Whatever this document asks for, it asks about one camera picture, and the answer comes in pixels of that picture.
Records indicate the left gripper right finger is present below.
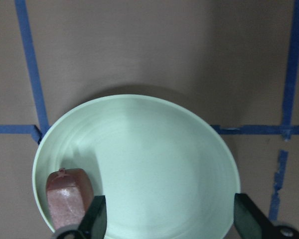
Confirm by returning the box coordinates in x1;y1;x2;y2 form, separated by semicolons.
234;193;299;239

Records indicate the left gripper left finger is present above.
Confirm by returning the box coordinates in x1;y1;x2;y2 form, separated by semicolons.
52;195;107;239

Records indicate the brown bun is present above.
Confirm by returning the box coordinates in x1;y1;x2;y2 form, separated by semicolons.
46;168;94;230

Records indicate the light green plate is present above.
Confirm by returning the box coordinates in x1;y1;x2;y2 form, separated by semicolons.
32;95;240;239

